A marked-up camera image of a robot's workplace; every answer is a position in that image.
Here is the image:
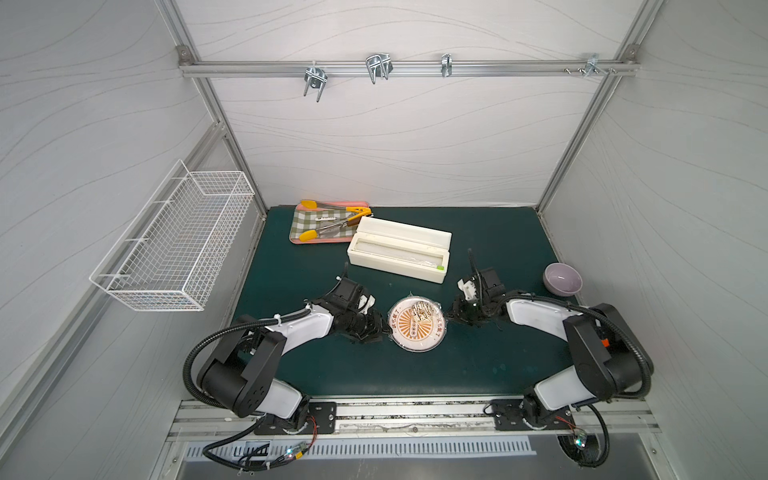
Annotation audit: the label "round patterned plate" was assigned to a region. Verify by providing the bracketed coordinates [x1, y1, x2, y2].
[386, 296, 449, 354]

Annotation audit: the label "clear plastic wrap sheet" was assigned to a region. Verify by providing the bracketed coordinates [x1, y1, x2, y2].
[385, 293, 451, 355]

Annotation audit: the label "white plastic wrap dispenser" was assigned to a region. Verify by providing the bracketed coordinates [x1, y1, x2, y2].
[347, 217, 452, 284]

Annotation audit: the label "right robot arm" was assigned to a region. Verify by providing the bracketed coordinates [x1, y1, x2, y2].
[449, 268, 654, 417]

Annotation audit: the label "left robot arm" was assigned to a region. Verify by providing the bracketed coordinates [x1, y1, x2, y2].
[182, 276, 392, 430]

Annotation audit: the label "purple bowl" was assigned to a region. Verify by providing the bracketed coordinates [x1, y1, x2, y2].
[543, 262, 583, 297]

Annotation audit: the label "green checkered cloth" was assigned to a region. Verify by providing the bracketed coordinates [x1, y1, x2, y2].
[290, 206, 365, 241]

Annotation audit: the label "pink tray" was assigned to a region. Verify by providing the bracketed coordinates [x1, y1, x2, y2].
[289, 200, 372, 245]

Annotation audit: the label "yellow tongs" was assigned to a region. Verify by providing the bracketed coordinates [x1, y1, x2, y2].
[298, 200, 372, 243]

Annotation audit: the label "metal hook clamp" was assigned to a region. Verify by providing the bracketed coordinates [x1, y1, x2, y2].
[441, 53, 453, 78]
[303, 66, 328, 102]
[365, 53, 393, 84]
[563, 54, 617, 78]

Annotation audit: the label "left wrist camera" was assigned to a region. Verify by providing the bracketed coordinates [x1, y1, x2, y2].
[358, 295, 376, 315]

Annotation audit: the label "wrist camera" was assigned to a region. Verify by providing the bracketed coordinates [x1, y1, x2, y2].
[358, 295, 376, 315]
[457, 280, 477, 302]

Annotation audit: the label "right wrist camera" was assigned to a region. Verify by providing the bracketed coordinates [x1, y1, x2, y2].
[457, 280, 477, 302]

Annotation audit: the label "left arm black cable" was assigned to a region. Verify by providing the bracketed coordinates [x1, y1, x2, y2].
[182, 307, 313, 409]

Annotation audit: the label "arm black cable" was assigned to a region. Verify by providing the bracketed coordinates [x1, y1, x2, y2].
[509, 292, 654, 400]
[182, 307, 313, 409]

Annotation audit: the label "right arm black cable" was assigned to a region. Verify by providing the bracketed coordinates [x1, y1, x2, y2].
[509, 292, 654, 400]

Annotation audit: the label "white wire basket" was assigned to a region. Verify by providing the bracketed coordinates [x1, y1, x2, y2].
[89, 160, 254, 312]

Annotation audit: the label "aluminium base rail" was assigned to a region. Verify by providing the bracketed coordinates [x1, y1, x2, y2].
[167, 394, 660, 439]

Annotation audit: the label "aluminium top rail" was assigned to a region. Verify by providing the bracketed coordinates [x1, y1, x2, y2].
[179, 58, 640, 79]

